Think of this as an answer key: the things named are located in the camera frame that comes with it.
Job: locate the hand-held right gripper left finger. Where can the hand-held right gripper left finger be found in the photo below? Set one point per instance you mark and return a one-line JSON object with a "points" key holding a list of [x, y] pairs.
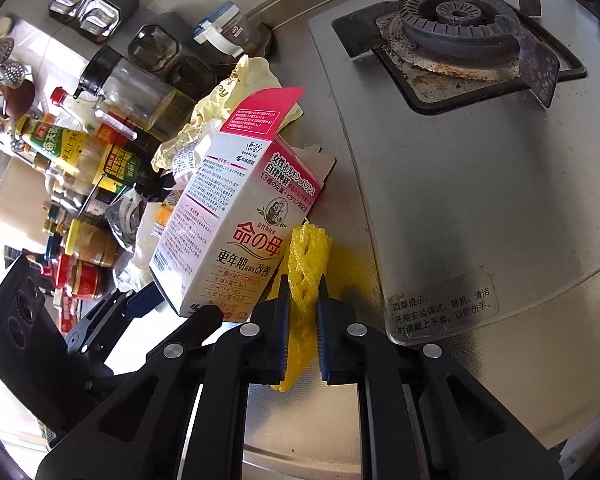
{"points": [[283, 355]]}

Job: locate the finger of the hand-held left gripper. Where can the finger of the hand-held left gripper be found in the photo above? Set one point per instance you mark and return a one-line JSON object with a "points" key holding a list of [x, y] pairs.
{"points": [[107, 377], [145, 297]]}

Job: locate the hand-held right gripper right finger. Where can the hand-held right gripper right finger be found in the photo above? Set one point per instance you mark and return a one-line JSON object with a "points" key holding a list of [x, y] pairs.
{"points": [[322, 345]]}

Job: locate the silver snack wrapper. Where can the silver snack wrapper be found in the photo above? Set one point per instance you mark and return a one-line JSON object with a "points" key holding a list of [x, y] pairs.
{"points": [[125, 215]]}

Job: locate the yellow foam fruit net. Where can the yellow foam fruit net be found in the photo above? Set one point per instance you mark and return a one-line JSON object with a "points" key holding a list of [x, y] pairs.
{"points": [[305, 260]]}

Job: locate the white pink carton box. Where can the white pink carton box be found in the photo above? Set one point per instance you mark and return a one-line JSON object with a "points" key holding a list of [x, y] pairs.
{"points": [[230, 220]]}

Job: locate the yellow wrapper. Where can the yellow wrapper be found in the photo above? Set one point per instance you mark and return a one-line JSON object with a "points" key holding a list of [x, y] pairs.
{"points": [[215, 105]]}

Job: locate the white plastic wrapper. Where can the white plastic wrapper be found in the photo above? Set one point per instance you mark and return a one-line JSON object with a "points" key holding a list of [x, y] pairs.
{"points": [[147, 250]]}

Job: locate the red lid sauce jar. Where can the red lid sauce jar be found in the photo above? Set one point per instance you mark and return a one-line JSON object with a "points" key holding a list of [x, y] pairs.
{"points": [[82, 280]]}

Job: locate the yellow lid jar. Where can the yellow lid jar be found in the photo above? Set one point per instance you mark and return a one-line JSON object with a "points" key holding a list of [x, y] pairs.
{"points": [[90, 245]]}

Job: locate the stove warning sticker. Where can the stove warning sticker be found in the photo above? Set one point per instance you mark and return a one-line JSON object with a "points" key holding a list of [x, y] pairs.
{"points": [[442, 305]]}

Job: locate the beige tall container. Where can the beige tall container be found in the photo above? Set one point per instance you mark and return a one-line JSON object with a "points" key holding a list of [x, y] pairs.
{"points": [[22, 195]]}

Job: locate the dark bottle yellow red label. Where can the dark bottle yellow red label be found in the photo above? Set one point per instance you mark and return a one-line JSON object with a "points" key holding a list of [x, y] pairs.
{"points": [[122, 160]]}

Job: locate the green label yellow cap bottle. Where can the green label yellow cap bottle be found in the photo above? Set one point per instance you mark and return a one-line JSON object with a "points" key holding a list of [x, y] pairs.
{"points": [[60, 142]]}

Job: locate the red cap clear bottle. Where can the red cap clear bottle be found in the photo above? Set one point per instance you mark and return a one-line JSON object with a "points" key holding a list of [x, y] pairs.
{"points": [[95, 115]]}

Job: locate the steel gas stove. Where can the steel gas stove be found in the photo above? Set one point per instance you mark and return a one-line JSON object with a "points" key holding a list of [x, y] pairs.
{"points": [[455, 185]]}

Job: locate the glass oil dispenser black lid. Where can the glass oil dispenser black lid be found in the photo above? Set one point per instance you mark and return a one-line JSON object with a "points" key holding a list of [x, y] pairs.
{"points": [[135, 90]]}

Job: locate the brown ladle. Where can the brown ladle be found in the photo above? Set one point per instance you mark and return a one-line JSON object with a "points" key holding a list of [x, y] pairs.
{"points": [[20, 100]]}

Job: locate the round steel skimmer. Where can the round steel skimmer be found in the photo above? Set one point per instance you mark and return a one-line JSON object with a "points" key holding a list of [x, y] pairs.
{"points": [[16, 72]]}

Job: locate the slotted steel spatula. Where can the slotted steel spatula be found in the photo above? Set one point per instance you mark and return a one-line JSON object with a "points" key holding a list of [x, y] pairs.
{"points": [[1, 50]]}

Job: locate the blue lid glass jar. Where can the blue lid glass jar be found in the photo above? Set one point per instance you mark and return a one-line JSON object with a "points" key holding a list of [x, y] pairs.
{"points": [[225, 27]]}

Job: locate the large gas burner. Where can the large gas burner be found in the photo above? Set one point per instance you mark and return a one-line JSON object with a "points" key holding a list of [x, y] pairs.
{"points": [[452, 20]]}

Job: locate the gas stove burner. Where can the gas stove burner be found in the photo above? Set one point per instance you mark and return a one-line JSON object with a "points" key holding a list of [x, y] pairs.
{"points": [[540, 67]]}

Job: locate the wall spice box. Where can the wall spice box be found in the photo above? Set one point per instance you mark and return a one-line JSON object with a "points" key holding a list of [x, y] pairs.
{"points": [[100, 17], [192, 77], [67, 0], [152, 47]]}

